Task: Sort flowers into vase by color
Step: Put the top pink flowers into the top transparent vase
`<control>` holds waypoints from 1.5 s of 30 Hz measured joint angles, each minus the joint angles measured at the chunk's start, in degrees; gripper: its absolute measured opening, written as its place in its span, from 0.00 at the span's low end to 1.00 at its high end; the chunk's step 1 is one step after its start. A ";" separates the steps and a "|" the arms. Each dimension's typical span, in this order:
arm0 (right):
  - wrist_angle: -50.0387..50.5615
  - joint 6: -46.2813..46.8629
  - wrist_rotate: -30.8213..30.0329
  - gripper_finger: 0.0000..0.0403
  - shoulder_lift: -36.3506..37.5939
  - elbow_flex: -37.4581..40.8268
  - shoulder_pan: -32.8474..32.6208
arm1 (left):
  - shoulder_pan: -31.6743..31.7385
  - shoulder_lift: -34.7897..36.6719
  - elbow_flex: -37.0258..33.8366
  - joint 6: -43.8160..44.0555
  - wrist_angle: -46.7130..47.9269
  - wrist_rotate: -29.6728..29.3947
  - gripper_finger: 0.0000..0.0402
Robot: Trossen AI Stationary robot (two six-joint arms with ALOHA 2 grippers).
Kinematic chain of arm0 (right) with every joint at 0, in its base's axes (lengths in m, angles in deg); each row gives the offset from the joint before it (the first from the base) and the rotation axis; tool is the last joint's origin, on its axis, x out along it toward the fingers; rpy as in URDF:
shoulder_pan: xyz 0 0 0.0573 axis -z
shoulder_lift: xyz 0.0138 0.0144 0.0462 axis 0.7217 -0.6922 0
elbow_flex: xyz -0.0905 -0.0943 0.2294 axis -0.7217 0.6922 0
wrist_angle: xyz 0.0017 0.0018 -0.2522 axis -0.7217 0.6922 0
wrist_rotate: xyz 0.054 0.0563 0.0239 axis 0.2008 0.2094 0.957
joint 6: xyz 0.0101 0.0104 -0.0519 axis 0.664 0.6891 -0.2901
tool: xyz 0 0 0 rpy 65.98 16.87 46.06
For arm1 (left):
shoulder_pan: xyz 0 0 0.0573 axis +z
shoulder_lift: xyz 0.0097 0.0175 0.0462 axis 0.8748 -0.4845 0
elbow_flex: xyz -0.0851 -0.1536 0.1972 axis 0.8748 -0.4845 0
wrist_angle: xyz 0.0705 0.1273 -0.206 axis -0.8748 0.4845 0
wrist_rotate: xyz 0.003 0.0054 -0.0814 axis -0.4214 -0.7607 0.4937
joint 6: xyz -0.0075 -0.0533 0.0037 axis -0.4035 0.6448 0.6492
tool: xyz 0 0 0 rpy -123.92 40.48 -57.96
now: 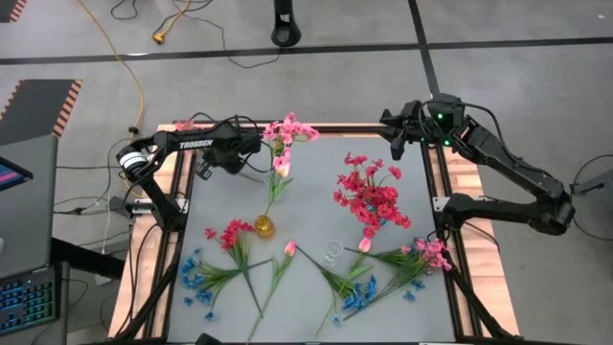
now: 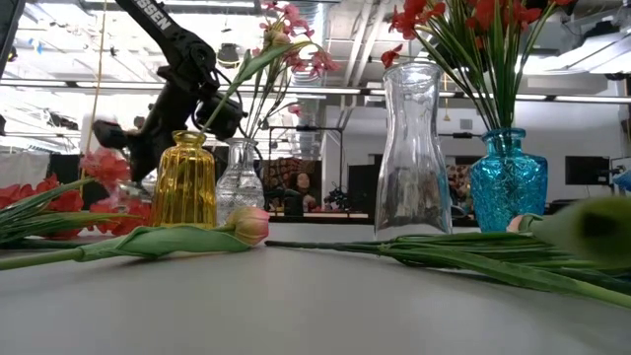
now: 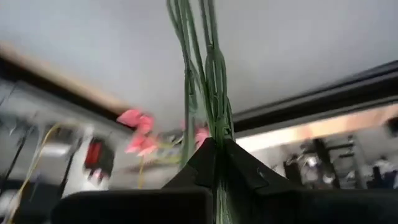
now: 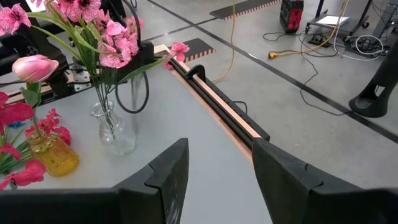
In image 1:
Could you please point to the grey stand foot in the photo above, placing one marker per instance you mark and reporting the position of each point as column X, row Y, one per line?
column 596, row 184

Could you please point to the green leafy flower stems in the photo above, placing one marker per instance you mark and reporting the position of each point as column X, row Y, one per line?
column 359, row 293

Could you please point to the yellow glass vase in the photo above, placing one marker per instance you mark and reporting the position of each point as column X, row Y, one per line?
column 264, row 227

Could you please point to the blue glass vase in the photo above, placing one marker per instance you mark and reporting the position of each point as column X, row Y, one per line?
column 371, row 209

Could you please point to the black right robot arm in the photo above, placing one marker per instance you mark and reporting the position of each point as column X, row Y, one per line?
column 503, row 158

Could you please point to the pink artificial flower bunch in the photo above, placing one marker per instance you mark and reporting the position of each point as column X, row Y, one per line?
column 184, row 126
column 433, row 251
column 287, row 136

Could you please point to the dark monitor screen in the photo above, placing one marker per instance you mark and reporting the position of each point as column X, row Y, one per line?
column 9, row 175

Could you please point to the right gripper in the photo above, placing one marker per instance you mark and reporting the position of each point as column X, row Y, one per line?
column 419, row 122

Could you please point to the backlit keyboard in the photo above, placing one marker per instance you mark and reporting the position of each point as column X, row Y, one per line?
column 26, row 299

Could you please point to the black floor stand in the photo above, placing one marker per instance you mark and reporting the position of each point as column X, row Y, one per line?
column 286, row 33

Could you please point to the grey laptop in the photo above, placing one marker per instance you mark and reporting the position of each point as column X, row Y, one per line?
column 29, row 225

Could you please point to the pink artificial tulip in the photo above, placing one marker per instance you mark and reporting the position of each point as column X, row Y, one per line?
column 290, row 248
column 365, row 245
column 276, row 188

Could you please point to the red artificial flower bunch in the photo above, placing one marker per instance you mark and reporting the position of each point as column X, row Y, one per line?
column 233, row 232
column 369, row 196
column 345, row 128

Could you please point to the tall clear glass vase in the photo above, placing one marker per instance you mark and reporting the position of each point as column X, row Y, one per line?
column 333, row 249

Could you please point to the blue artificial flower bunch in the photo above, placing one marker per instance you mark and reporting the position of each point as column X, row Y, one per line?
column 213, row 277

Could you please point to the striped-edge black floor mat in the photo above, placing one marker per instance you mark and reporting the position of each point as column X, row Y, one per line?
column 7, row 7
column 33, row 110

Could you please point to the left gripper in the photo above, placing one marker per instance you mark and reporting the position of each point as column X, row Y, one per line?
column 230, row 160

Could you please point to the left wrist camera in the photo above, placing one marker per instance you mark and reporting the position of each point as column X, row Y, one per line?
column 204, row 170

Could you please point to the grey power adapter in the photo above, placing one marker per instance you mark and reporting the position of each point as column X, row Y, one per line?
column 122, row 206

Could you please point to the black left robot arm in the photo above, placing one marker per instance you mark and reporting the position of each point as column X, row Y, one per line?
column 196, row 143

